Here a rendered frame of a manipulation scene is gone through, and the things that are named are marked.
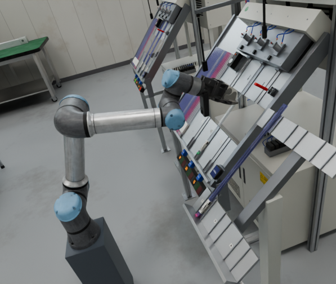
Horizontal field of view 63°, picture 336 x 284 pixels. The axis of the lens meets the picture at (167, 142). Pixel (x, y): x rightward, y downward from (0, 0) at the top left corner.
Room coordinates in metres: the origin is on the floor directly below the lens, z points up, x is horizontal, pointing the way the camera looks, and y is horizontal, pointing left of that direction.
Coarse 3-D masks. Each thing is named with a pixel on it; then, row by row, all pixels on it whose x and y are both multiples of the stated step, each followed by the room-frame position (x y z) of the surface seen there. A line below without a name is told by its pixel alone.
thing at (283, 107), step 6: (282, 108) 0.77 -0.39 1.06; (276, 114) 0.77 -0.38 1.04; (270, 120) 0.78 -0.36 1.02; (276, 120) 0.77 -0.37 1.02; (270, 126) 0.76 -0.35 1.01; (264, 132) 0.76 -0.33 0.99; (258, 138) 0.76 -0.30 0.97; (252, 144) 0.76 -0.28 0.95; (246, 150) 0.76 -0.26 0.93; (252, 150) 0.75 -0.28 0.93; (246, 156) 0.74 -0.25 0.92; (240, 162) 0.74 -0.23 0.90; (234, 168) 0.74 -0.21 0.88; (228, 174) 0.74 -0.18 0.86; (228, 180) 0.73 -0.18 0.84; (222, 186) 0.73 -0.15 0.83; (216, 192) 0.72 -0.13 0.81; (210, 198) 0.72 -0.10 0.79; (198, 216) 0.71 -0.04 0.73
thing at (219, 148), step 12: (192, 120) 1.30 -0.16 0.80; (204, 120) 1.21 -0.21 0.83; (192, 132) 1.23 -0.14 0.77; (204, 132) 1.15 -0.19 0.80; (216, 132) 1.07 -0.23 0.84; (192, 144) 1.16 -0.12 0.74; (216, 144) 1.02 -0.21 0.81; (228, 144) 0.96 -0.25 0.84; (204, 156) 1.03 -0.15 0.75; (216, 156) 0.96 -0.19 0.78; (228, 156) 0.91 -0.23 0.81; (204, 168) 0.97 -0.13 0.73
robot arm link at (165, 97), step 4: (164, 88) 1.07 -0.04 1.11; (164, 92) 1.05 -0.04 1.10; (168, 92) 1.03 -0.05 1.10; (164, 96) 1.04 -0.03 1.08; (168, 96) 1.03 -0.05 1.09; (172, 96) 1.02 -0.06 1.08; (176, 96) 1.02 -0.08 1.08; (180, 96) 1.04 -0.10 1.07; (160, 100) 1.05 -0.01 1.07; (164, 100) 1.02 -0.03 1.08; (168, 100) 1.00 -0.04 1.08; (172, 100) 1.00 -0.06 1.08; (176, 100) 1.02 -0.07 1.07; (160, 104) 1.03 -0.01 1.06; (164, 104) 0.99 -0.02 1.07
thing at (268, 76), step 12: (240, 24) 1.50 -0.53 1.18; (228, 36) 1.54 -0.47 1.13; (240, 36) 1.43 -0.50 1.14; (228, 48) 1.46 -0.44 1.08; (252, 60) 1.21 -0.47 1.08; (228, 72) 1.31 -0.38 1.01; (240, 72) 1.22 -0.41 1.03; (252, 72) 1.15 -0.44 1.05; (264, 72) 1.08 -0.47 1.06; (276, 72) 1.02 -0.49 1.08; (288, 72) 0.96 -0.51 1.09; (228, 84) 1.24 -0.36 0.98; (240, 84) 1.16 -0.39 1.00; (252, 84) 1.09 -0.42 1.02; (264, 84) 1.03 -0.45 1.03; (276, 84) 0.97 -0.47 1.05; (252, 96) 1.04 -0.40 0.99; (264, 96) 0.98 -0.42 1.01; (264, 108) 0.93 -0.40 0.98
